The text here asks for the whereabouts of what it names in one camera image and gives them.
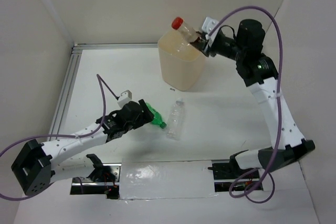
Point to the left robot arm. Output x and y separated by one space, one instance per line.
38 165

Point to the silver tape sheet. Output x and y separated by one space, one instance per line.
166 180

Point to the aluminium frame rail left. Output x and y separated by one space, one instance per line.
66 91

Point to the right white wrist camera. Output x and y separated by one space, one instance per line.
209 26

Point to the red cap labelled bottle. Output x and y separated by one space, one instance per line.
187 31

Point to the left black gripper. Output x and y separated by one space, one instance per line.
148 115

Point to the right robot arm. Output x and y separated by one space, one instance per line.
260 75

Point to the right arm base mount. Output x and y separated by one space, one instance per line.
226 171

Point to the beige plastic bin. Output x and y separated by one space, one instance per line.
181 64

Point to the clear bottle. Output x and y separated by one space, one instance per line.
175 120

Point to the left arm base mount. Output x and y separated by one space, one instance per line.
104 179

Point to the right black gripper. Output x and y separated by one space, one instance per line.
204 48

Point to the green plastic bottle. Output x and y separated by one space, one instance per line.
158 119

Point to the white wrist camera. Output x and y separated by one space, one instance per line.
124 98
209 26

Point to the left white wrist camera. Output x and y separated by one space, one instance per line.
124 98

